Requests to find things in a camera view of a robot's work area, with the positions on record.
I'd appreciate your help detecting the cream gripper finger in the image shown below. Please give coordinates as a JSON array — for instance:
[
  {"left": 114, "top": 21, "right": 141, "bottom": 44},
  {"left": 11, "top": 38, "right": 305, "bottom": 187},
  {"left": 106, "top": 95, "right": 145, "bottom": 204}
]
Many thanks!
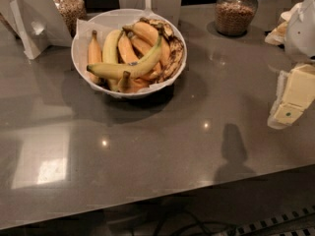
[
  {"left": 267, "top": 71, "right": 303, "bottom": 130},
  {"left": 282, "top": 64, "right": 315, "bottom": 110}
]

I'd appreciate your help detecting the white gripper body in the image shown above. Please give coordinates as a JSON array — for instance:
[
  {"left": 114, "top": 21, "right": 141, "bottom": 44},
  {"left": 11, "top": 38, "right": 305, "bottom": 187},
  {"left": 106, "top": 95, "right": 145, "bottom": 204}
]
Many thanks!
[{"left": 265, "top": 2, "right": 302, "bottom": 45}]

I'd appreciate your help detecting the long yellow front banana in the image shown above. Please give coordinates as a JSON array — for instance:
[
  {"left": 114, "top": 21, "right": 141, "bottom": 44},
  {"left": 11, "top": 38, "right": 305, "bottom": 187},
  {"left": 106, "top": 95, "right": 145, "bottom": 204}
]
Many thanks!
[{"left": 87, "top": 35, "right": 162, "bottom": 80}]

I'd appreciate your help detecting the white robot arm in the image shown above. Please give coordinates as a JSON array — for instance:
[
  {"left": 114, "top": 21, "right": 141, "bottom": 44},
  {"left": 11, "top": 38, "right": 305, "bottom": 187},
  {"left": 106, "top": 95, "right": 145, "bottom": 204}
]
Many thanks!
[{"left": 268, "top": 0, "right": 315, "bottom": 130}]

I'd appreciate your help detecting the spotted brown right banana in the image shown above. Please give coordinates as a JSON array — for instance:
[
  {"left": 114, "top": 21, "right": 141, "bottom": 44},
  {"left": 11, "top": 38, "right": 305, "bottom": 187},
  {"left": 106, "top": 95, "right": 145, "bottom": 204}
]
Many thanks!
[{"left": 140, "top": 17, "right": 184, "bottom": 83}]

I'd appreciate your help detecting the top ripe banana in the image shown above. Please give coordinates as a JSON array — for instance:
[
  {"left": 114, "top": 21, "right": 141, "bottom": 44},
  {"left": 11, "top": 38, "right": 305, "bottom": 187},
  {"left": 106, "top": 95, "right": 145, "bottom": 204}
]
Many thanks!
[{"left": 123, "top": 22, "right": 170, "bottom": 66}]

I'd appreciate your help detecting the white paper bowl liner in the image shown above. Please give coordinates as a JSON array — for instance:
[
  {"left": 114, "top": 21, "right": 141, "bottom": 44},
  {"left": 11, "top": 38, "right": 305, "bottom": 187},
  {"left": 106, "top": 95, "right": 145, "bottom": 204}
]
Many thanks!
[{"left": 71, "top": 9, "right": 187, "bottom": 99}]

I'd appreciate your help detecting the white bowl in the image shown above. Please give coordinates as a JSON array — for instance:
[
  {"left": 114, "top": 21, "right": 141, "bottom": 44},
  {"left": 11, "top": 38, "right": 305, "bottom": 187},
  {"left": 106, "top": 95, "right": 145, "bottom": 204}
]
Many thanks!
[{"left": 71, "top": 9, "right": 187, "bottom": 99}]

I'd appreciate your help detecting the bottom stubby banana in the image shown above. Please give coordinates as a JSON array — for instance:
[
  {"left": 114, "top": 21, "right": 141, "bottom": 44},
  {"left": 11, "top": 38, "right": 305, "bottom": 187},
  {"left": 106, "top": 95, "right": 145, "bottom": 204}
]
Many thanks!
[{"left": 118, "top": 71, "right": 150, "bottom": 93}]

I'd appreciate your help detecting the orange middle banana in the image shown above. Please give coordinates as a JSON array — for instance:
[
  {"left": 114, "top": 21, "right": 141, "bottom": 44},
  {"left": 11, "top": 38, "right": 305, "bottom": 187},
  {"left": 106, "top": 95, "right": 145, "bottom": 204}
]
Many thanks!
[{"left": 118, "top": 31, "right": 139, "bottom": 63}]

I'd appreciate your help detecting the yellow-green upright banana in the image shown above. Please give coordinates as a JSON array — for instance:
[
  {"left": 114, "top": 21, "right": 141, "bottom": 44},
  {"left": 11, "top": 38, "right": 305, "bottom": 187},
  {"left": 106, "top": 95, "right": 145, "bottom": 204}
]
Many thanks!
[{"left": 102, "top": 29, "right": 122, "bottom": 91}]

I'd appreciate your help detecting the small left orange banana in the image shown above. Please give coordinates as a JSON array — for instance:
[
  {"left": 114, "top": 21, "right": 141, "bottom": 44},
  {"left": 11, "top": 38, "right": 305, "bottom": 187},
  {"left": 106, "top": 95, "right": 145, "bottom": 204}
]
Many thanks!
[{"left": 88, "top": 30, "right": 101, "bottom": 85}]

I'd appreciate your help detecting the right glass jar of grains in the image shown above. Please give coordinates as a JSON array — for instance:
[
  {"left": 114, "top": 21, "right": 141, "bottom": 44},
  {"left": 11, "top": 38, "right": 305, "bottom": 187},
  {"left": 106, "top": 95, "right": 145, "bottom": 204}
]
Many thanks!
[{"left": 215, "top": 0, "right": 258, "bottom": 36}]

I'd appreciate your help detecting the glass jar of grains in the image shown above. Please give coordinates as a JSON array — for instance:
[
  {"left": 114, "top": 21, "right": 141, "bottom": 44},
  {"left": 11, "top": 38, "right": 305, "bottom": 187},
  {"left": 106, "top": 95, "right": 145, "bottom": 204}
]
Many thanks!
[
  {"left": 53, "top": 0, "right": 87, "bottom": 36},
  {"left": 215, "top": 0, "right": 258, "bottom": 36}
]

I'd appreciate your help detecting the black white striped strip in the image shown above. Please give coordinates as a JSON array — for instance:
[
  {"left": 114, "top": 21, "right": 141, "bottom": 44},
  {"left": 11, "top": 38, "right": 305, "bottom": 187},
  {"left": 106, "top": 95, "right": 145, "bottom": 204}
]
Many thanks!
[{"left": 213, "top": 205, "right": 315, "bottom": 236}]

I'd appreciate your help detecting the left glass jar of grains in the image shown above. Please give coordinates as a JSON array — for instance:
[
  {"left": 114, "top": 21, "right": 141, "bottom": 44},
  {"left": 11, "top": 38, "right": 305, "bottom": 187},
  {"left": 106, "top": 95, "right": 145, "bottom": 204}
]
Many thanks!
[{"left": 53, "top": 0, "right": 87, "bottom": 36}]

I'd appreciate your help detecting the white folded card stand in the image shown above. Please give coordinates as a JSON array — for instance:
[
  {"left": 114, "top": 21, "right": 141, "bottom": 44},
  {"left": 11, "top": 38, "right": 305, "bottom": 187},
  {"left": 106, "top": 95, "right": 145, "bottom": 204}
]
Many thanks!
[{"left": 0, "top": 0, "right": 72, "bottom": 60}]

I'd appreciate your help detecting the black floor cable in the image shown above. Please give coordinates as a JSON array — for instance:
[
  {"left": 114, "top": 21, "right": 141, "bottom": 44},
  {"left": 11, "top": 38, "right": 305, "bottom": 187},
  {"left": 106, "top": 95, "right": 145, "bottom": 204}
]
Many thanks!
[{"left": 107, "top": 209, "right": 237, "bottom": 236}]

